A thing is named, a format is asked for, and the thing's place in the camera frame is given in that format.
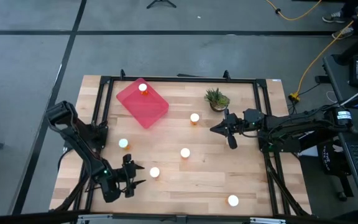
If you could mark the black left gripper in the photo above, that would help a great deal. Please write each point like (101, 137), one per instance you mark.
(128, 175)

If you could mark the dark grey desk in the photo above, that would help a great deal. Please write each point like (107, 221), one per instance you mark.
(337, 77)

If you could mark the silver aluminium extrusion bar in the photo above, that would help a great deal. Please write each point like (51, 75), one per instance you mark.
(95, 217)
(267, 221)

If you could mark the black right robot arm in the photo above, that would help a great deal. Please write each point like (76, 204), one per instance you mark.
(291, 124)

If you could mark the succulent plant in black pot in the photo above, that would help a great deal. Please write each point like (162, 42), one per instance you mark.
(217, 99)

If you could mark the person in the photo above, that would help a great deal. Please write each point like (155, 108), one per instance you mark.
(334, 17)

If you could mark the black aluminium table frame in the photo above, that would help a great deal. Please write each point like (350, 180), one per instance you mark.
(182, 79)

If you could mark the pink plastic basket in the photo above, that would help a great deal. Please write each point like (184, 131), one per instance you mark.
(148, 109)

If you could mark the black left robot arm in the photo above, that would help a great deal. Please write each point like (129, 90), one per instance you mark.
(73, 137)

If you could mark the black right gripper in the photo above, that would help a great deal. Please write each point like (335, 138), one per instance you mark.
(233, 124)

